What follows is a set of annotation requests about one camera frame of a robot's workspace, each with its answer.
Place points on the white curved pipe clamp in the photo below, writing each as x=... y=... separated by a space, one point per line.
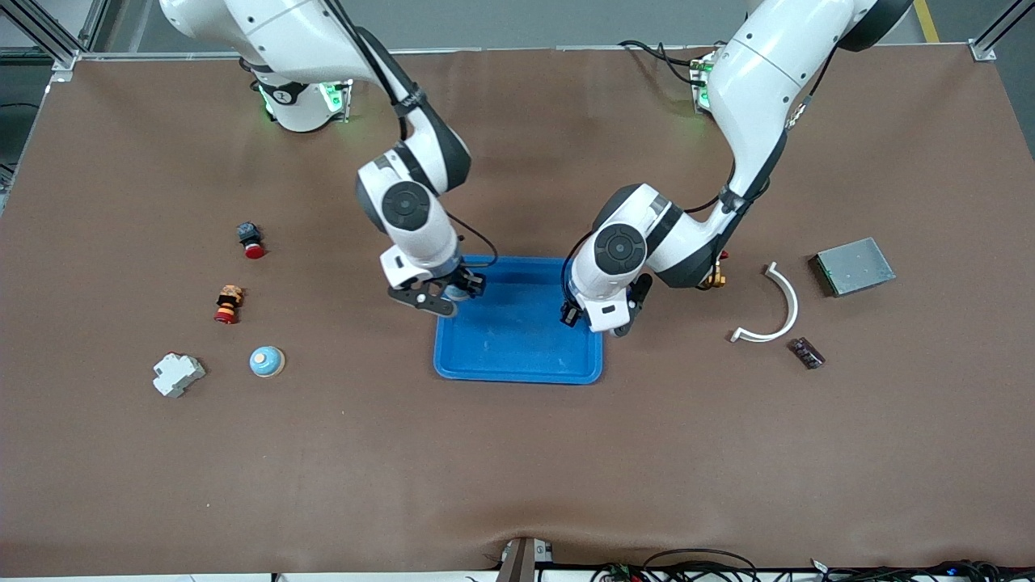
x=794 y=307

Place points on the black electrolytic capacitor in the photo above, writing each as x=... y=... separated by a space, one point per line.
x=807 y=353

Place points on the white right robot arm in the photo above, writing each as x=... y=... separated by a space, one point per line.
x=420 y=226

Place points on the aluminium frame strut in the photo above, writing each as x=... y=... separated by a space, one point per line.
x=1003 y=24
x=50 y=34

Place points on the silver metal circuit module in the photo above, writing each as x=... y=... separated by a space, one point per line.
x=855 y=267

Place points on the white circuit breaker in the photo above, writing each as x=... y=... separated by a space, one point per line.
x=178 y=376

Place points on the metal table edge bracket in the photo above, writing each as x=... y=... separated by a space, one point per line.
x=521 y=562

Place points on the red emergency stop orange base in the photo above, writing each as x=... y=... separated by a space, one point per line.
x=228 y=305

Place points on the red push button black base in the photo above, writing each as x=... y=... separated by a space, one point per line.
x=251 y=240

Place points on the blue plastic tray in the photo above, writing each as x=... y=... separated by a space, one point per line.
x=517 y=339

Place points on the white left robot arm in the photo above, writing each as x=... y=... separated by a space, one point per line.
x=760 y=81

